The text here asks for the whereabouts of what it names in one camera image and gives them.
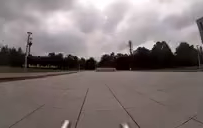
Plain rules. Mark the grey slab pavement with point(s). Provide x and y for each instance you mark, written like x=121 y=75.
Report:
x=99 y=85

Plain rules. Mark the tall mast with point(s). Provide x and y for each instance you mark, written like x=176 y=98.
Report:
x=130 y=48

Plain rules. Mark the row of dark trees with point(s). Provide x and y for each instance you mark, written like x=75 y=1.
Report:
x=160 y=55

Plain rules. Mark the robot's own part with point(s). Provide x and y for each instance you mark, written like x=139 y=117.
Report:
x=124 y=125
x=65 y=124

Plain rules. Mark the grass strip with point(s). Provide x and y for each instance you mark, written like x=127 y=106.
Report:
x=9 y=69
x=175 y=69

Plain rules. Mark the tall lamp pole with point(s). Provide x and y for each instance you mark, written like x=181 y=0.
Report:
x=26 y=55

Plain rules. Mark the raised concrete kerb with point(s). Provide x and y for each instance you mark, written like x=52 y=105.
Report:
x=22 y=77

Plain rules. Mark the low pale wall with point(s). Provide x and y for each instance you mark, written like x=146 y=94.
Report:
x=105 y=69

